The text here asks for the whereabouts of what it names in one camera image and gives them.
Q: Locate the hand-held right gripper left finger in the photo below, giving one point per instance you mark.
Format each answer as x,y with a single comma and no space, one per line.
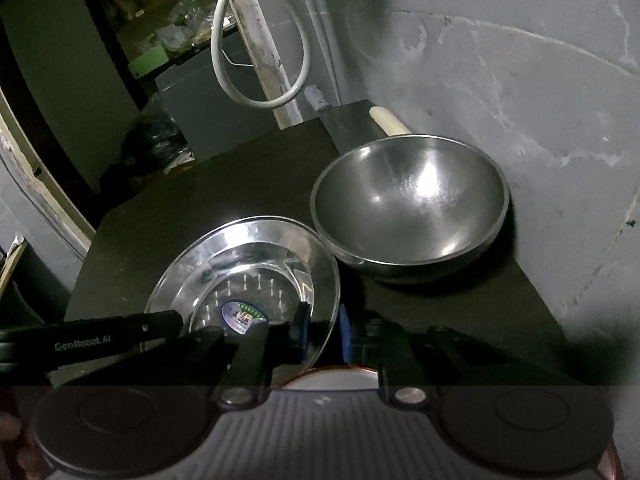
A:
301,332

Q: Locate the steel plate with sticker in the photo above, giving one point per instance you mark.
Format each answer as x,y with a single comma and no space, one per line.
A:
250,260

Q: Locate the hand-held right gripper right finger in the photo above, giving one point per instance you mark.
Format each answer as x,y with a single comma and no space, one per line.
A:
346,335

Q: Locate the black plastic bag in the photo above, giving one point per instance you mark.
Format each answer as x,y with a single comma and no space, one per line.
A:
150,145

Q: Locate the green box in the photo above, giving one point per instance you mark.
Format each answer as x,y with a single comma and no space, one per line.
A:
147,62

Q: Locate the large steel bowl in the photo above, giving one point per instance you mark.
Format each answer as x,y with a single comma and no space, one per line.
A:
400,200

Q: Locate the grey cabinet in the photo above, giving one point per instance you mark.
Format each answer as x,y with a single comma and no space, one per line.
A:
215,120

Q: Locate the worn white door jamb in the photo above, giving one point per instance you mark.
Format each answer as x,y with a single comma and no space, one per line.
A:
45,195
267,70

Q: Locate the clutter of plastic packets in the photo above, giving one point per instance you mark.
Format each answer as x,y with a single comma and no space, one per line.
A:
180,20

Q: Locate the wooden board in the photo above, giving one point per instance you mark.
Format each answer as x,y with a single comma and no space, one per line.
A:
12,260

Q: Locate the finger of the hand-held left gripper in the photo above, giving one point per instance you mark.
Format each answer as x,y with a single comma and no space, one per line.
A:
162,327

